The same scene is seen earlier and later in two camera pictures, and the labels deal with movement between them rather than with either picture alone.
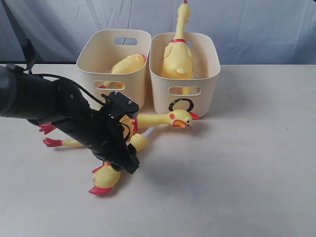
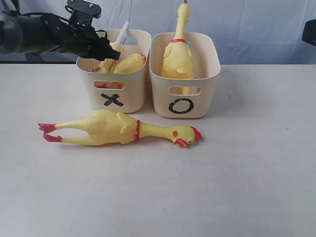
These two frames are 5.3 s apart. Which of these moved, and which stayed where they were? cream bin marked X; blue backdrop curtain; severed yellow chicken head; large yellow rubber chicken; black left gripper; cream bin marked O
Moved: black left gripper; severed yellow chicken head
Stayed: cream bin marked O; large yellow rubber chicken; cream bin marked X; blue backdrop curtain
